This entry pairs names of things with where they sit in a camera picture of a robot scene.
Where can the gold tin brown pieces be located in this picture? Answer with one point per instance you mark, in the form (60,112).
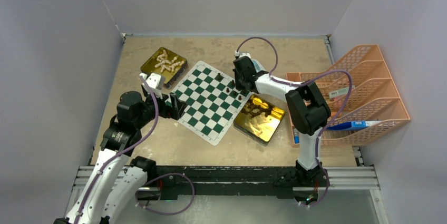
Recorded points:
(259,128)

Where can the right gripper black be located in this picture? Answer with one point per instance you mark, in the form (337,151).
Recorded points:
(239,86)

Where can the white label card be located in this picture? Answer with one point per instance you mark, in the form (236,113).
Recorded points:
(336,94)

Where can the black metal base frame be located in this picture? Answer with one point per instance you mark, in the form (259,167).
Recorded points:
(289,182)

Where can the brown chess pieces pile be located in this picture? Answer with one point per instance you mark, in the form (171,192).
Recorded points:
(253,110)

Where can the green white chess mat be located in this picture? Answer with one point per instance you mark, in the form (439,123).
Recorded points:
(211,110)

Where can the blue box in organizer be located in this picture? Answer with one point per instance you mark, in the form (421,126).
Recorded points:
(353,125)

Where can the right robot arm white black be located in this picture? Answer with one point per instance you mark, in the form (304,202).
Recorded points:
(308,109)

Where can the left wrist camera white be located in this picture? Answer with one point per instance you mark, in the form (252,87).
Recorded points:
(154,81)

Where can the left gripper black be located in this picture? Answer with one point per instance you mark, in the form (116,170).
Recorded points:
(168,111)

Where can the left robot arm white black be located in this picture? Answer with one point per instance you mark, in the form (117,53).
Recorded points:
(103,199)

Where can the peach plastic file organizer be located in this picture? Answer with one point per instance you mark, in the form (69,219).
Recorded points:
(374,97)

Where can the blue white packaged item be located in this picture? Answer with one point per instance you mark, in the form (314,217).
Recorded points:
(258,66)

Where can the gold tin white pieces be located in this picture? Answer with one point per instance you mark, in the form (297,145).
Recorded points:
(171,78)

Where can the blue capped tube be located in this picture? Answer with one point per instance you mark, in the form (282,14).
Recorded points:
(296,136)

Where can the white chess pieces pile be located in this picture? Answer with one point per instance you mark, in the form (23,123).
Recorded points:
(165,63)

